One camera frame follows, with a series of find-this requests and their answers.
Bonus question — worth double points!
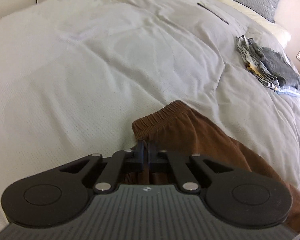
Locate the brown knit pants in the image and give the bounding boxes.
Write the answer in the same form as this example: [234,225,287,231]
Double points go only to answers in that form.
[132,100,300,233]

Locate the stack of folded clothes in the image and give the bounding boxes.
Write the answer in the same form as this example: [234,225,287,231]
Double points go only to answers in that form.
[236,35,300,98]

